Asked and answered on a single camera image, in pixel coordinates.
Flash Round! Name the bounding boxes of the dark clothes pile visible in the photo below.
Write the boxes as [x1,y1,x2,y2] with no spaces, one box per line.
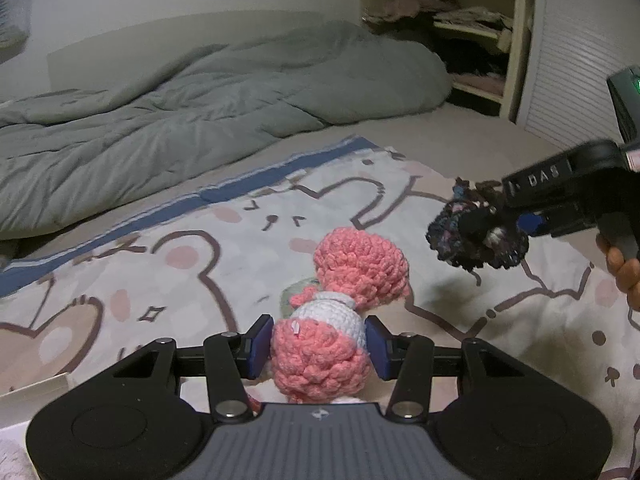
[372,15,508,76]

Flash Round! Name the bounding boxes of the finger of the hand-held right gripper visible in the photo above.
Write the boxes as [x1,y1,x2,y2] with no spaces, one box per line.
[517,207,599,239]
[459,205,517,247]

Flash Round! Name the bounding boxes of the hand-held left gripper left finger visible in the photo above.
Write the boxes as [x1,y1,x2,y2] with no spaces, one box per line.
[112,314,275,422]

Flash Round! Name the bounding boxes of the dark purple crocheted scrunchie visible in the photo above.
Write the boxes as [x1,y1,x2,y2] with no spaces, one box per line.
[426,177,530,273]

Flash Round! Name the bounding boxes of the pink crumpled clothes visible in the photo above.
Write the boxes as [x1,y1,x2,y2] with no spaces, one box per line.
[367,0,441,23]

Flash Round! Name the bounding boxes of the folded beige clothes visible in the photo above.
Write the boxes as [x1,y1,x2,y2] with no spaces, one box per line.
[432,6,513,33]

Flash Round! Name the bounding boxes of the person's right hand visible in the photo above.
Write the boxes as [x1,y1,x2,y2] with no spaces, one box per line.
[596,236,640,312]

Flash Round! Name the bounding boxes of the white slatted panel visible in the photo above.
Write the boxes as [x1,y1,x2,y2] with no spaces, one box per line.
[517,0,640,161]

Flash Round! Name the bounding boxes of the bear printed blanket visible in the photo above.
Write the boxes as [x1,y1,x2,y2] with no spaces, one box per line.
[0,135,640,480]

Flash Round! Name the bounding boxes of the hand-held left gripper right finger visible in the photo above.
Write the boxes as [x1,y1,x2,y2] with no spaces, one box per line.
[364,315,526,421]

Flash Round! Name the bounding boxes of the white cardboard box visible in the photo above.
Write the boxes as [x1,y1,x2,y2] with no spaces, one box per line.
[0,372,68,480]

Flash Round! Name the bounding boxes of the grey duvet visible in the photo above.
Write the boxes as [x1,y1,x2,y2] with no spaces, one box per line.
[0,20,451,241]

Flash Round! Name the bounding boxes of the pink white crocheted hair tie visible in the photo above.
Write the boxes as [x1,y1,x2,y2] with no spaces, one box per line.
[270,226,413,406]

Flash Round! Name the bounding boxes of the cream open shelf unit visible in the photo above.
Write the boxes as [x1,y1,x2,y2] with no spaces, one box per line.
[360,0,531,121]

